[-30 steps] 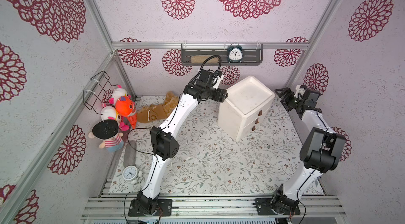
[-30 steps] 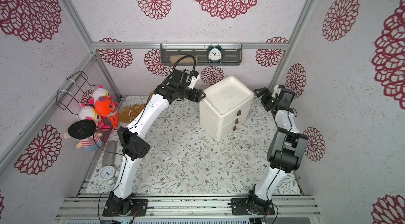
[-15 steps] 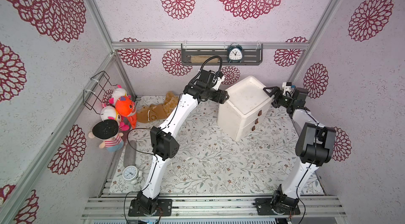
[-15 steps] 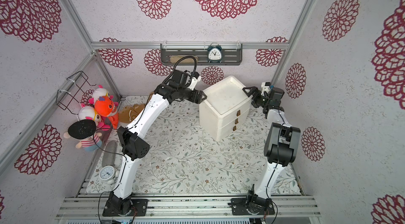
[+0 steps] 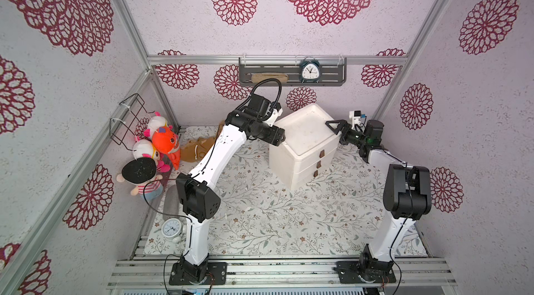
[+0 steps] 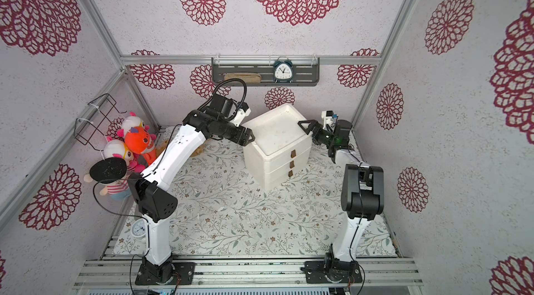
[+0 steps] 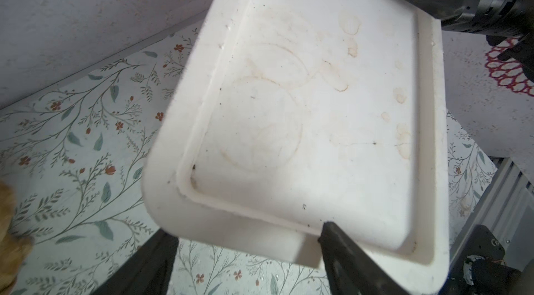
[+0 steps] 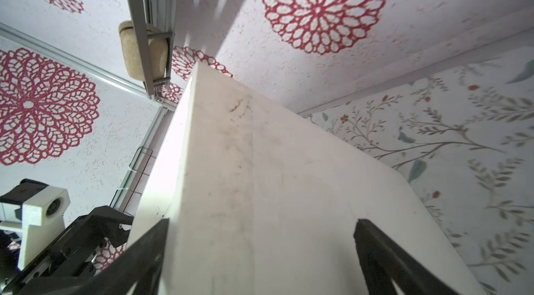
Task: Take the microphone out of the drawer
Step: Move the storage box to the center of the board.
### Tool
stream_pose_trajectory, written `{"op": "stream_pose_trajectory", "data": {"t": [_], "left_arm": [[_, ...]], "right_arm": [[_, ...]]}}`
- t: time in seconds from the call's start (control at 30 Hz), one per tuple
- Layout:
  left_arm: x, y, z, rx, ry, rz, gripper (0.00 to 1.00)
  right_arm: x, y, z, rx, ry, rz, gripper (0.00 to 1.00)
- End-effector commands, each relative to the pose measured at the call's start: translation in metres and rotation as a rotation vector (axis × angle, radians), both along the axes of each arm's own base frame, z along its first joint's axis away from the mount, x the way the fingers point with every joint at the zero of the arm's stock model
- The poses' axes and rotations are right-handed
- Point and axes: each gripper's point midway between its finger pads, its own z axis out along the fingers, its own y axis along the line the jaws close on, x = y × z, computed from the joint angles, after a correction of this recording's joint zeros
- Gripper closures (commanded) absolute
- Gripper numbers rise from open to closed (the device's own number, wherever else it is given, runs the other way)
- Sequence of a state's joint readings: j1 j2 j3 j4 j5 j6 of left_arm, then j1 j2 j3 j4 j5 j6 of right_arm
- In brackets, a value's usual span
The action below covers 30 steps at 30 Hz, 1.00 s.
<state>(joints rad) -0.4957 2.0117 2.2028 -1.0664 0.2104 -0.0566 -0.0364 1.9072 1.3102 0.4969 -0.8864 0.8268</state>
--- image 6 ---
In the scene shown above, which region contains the white three-drawer cabinet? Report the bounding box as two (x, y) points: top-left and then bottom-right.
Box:
(243, 104), (312, 191)

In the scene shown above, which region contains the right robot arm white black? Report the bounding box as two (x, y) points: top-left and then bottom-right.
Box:
(298, 119), (385, 263)

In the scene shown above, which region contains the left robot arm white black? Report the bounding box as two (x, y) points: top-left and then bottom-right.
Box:
(128, 109), (254, 267)

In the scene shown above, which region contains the teal alarm clock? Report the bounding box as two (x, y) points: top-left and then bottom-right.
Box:
(273, 60), (294, 83)

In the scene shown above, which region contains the brown plush toy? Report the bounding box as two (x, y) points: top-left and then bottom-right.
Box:
(156, 139), (206, 158)

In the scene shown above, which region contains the floral table mat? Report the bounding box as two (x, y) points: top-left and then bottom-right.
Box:
(112, 125), (397, 257)

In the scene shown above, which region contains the orange fish plush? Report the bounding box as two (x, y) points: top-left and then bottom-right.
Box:
(125, 127), (157, 166)

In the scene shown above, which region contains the pink white plush upper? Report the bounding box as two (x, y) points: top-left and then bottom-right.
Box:
(116, 111), (147, 138)

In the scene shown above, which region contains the pink white plush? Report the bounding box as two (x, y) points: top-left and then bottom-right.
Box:
(103, 137), (146, 173)
(116, 111), (147, 138)

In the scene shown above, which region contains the pink white plush lower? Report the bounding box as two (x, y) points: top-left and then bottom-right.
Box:
(103, 137), (146, 173)

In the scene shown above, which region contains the black-haired doll striped shirt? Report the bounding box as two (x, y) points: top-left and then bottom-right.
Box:
(83, 157), (132, 200)

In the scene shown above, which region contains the white small alarm clock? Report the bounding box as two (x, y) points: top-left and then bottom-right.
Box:
(130, 219), (147, 241)

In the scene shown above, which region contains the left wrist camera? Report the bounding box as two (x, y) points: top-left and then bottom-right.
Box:
(206, 94), (251, 126)

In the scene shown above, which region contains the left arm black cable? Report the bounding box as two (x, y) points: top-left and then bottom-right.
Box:
(92, 77), (248, 221)

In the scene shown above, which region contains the grey wall shelf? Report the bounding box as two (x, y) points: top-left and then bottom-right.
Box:
(211, 57), (320, 86)

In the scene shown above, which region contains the black wire wall basket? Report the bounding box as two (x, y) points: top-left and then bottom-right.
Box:
(73, 93), (127, 152)

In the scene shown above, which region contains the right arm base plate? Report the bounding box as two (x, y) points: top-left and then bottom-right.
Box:
(300, 259), (364, 284)

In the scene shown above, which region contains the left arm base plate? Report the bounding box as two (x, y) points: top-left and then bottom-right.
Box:
(134, 262), (196, 286)

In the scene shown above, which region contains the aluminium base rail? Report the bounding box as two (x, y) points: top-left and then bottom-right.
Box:
(73, 257), (424, 289)

